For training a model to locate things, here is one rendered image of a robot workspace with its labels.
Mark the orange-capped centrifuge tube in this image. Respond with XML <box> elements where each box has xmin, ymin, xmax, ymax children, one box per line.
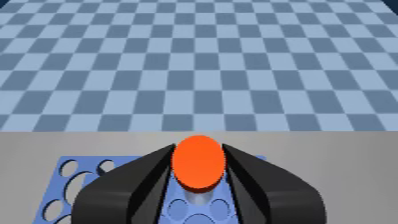
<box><xmin>171</xmin><ymin>134</ymin><xmax>228</xmax><ymax>203</ymax></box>

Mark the blue tube rack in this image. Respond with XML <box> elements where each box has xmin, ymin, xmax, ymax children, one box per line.
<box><xmin>40</xmin><ymin>155</ymin><xmax>269</xmax><ymax>224</ymax></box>

